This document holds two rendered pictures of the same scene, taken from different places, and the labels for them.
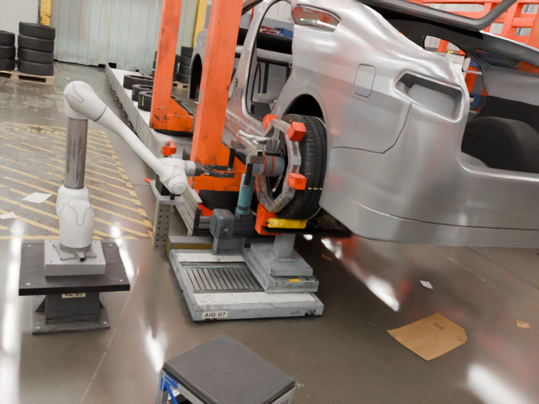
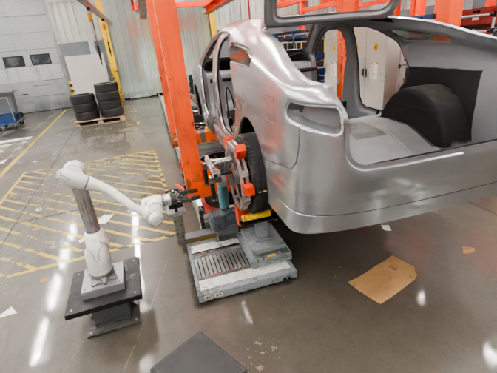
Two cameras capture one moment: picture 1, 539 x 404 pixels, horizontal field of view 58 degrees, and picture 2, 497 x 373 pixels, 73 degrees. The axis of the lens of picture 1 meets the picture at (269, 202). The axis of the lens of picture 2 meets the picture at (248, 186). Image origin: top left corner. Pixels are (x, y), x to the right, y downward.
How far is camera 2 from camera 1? 0.78 m
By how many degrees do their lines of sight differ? 12
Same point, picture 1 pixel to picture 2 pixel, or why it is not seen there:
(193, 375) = not seen: outside the picture
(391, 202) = (306, 206)
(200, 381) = not seen: outside the picture
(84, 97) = (69, 177)
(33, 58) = (108, 106)
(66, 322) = (110, 324)
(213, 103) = (186, 137)
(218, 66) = (180, 110)
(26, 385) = not seen: outside the picture
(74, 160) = (86, 214)
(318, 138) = (258, 152)
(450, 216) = (359, 206)
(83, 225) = (99, 260)
